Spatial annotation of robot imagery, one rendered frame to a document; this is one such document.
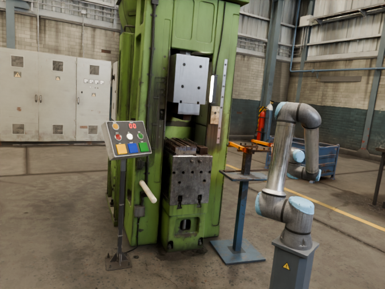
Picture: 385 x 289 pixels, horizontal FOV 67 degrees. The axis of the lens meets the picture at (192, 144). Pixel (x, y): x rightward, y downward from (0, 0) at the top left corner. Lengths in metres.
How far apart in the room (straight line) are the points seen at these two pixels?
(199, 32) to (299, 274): 2.04
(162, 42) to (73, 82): 5.11
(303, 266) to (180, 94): 1.57
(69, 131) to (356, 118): 8.22
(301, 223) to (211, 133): 1.32
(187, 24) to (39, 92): 5.25
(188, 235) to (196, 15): 1.98
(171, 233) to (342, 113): 8.53
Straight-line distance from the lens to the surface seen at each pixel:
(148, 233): 2.91
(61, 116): 7.56
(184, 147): 2.58
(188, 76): 2.53
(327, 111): 10.82
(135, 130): 2.33
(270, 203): 1.89
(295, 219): 1.86
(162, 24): 2.66
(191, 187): 2.64
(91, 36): 8.36
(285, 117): 1.88
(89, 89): 7.61
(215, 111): 2.78
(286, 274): 1.99
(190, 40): 2.72
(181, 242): 2.84
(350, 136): 10.32
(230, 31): 2.90
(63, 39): 8.24
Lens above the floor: 1.44
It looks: 10 degrees down
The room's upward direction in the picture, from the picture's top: 5 degrees clockwise
